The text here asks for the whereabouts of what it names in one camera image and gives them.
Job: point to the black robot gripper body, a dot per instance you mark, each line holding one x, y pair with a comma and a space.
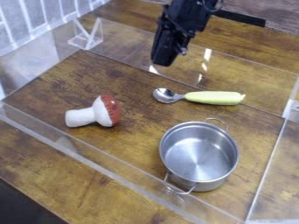
186, 17

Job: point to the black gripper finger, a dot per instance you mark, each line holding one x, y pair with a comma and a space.
181, 40
162, 48

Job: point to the green handled metal spoon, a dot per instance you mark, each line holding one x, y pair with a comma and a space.
206, 97

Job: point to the black strip on table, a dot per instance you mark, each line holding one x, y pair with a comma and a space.
246, 19

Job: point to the red and white toy mushroom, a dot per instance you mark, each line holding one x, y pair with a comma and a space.
105, 112

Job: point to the small stainless steel pot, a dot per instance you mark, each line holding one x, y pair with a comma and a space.
199, 155

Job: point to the clear acrylic triangular bracket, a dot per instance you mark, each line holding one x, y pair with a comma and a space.
87, 39

